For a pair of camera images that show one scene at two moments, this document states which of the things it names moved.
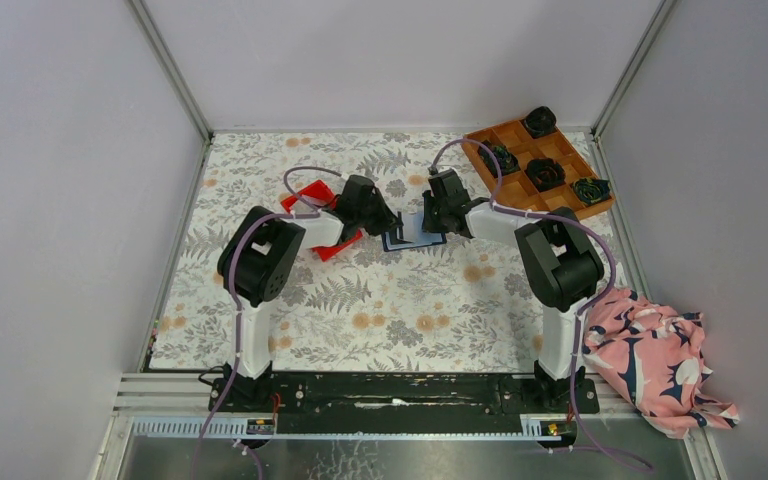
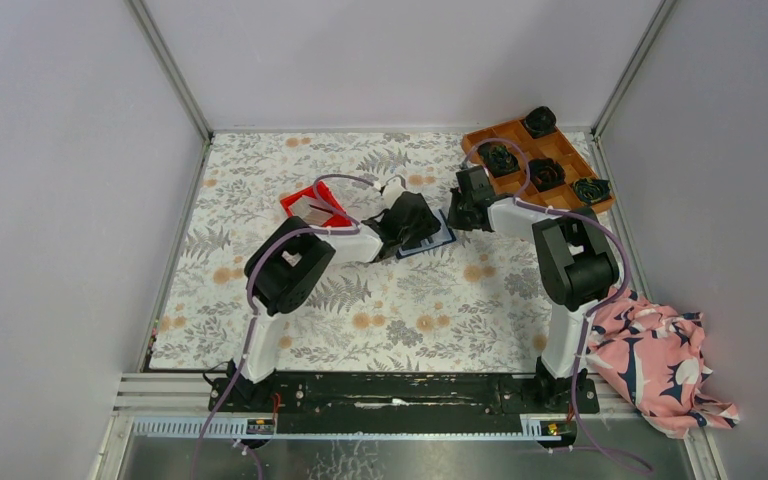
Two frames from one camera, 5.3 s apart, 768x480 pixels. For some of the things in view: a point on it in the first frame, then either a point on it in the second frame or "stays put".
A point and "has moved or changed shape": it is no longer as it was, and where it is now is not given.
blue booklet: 410,232 has moved or changed shape
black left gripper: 383,217 to 417,216
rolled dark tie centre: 545,173 stays put
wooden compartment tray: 539,174 stays put
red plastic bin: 319,193 stays put
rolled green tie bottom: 508,162 stays put
